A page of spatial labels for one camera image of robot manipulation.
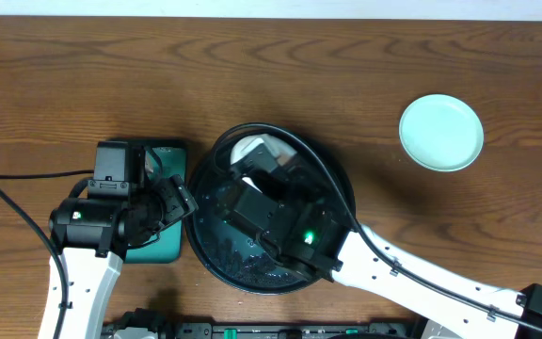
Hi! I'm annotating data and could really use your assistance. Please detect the round black serving tray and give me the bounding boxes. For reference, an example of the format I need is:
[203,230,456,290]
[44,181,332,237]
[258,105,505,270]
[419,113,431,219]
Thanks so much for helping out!
[186,122,356,295]

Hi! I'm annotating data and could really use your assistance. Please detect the white plate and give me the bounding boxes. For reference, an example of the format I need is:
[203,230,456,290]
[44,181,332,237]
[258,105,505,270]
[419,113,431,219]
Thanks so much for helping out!
[230,134,297,198]

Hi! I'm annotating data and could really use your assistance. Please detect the light green plate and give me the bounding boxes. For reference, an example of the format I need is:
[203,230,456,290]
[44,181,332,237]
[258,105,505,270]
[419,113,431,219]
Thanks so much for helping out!
[398,94,485,172]

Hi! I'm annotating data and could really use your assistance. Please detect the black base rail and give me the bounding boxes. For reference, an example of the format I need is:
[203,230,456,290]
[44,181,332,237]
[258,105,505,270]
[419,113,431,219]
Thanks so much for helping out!
[101,322,416,339]

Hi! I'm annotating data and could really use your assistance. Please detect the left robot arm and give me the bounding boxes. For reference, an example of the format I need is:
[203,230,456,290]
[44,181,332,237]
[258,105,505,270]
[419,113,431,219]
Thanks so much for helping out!
[39,175,197,338]

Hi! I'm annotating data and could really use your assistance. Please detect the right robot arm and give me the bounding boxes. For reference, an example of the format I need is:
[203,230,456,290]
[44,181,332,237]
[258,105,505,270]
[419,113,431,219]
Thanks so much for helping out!
[218,137,542,338]

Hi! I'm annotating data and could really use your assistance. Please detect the dark green rectangular water tray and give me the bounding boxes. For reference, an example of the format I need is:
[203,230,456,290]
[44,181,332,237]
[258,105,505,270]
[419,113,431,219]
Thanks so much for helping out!
[111,137,187,265]

